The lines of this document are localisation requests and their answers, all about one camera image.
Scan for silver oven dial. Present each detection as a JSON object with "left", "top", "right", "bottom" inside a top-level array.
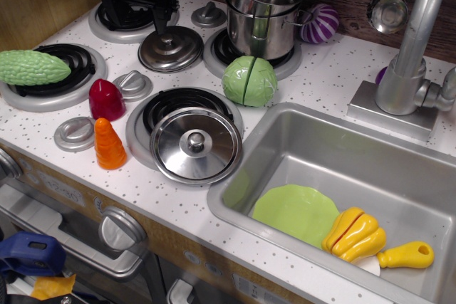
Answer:
[{"left": 98, "top": 206, "right": 147, "bottom": 251}]

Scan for front right stove burner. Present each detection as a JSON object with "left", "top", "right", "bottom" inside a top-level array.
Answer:
[{"left": 125, "top": 87, "right": 244, "bottom": 171}]

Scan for purple striped toy onion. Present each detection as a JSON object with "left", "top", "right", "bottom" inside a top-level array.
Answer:
[{"left": 297, "top": 4, "right": 339, "bottom": 44}]

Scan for silver stove knob middle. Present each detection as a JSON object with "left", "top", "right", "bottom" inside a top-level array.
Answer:
[{"left": 113, "top": 70, "right": 153, "bottom": 103}]

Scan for back left stove burner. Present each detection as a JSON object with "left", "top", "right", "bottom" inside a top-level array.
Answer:
[{"left": 88, "top": 0, "right": 180, "bottom": 45}]

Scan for stacked stainless steel pots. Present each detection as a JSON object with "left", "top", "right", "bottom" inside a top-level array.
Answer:
[{"left": 226, "top": 0, "right": 303, "bottom": 60}]

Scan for hanging steel measuring spoon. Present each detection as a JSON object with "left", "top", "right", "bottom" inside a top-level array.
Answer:
[{"left": 366, "top": 0, "right": 408, "bottom": 34}]

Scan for silver oven door handle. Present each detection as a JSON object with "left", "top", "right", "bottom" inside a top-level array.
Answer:
[{"left": 1, "top": 184, "right": 143, "bottom": 281}]

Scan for silver sink basin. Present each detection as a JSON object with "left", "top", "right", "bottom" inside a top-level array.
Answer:
[{"left": 207, "top": 103, "right": 455, "bottom": 303}]

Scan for green toy bitter gourd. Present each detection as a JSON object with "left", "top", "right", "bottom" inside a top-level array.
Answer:
[{"left": 1, "top": 50, "right": 71, "bottom": 86}]

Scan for silver stove knob front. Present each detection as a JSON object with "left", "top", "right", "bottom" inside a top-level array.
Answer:
[{"left": 53, "top": 117, "right": 95, "bottom": 152}]

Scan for red toy pepper piece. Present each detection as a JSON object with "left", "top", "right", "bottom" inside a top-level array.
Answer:
[{"left": 88, "top": 79, "right": 126, "bottom": 121}]

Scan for back right stove burner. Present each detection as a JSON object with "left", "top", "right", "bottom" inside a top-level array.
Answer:
[{"left": 203, "top": 28, "right": 302, "bottom": 80}]

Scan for purple toy piece behind faucet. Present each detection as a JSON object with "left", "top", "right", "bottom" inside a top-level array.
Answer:
[{"left": 375, "top": 67, "right": 388, "bottom": 85}]

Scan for dark steel pot lid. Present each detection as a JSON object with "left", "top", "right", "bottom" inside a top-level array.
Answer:
[{"left": 138, "top": 26, "right": 204, "bottom": 73}]

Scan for silver stove knob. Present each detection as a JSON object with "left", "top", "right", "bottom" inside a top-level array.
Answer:
[
  {"left": 191, "top": 1, "right": 227, "bottom": 28},
  {"left": 113, "top": 70, "right": 153, "bottom": 103},
  {"left": 53, "top": 117, "right": 95, "bottom": 152}
]

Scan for front left stove burner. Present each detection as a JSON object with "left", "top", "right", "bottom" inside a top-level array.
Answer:
[{"left": 1, "top": 43, "right": 108, "bottom": 112}]

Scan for blue plastic clamp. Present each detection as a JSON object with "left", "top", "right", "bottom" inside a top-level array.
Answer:
[{"left": 1, "top": 231, "right": 66, "bottom": 276}]

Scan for silver stove knob back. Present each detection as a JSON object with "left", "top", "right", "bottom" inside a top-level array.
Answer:
[{"left": 191, "top": 1, "right": 227, "bottom": 28}]

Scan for silver toy faucet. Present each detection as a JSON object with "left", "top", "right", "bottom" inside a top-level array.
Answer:
[{"left": 347, "top": 0, "right": 455, "bottom": 141}]

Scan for orange toy carrot piece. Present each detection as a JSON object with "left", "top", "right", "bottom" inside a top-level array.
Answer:
[{"left": 94, "top": 117, "right": 127, "bottom": 170}]

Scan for green toy cabbage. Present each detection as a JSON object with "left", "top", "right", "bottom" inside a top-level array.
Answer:
[{"left": 222, "top": 56, "right": 278, "bottom": 108}]

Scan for yellow handled toy knife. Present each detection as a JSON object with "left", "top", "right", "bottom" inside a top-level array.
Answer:
[{"left": 354, "top": 241, "right": 435, "bottom": 276}]

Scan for stove burner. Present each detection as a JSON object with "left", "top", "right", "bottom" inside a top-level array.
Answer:
[
  {"left": 125, "top": 87, "right": 244, "bottom": 171},
  {"left": 203, "top": 28, "right": 302, "bottom": 80},
  {"left": 1, "top": 43, "right": 108, "bottom": 112},
  {"left": 88, "top": 0, "right": 180, "bottom": 45}
]

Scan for shiny steel pot lid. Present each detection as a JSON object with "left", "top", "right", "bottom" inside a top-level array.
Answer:
[{"left": 150, "top": 107, "right": 242, "bottom": 185}]

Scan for yellow tape piece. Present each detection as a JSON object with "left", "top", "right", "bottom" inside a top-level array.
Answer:
[{"left": 31, "top": 274, "right": 76, "bottom": 300}]

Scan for green plastic plate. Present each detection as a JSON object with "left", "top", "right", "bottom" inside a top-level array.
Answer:
[{"left": 252, "top": 184, "right": 339, "bottom": 248}]

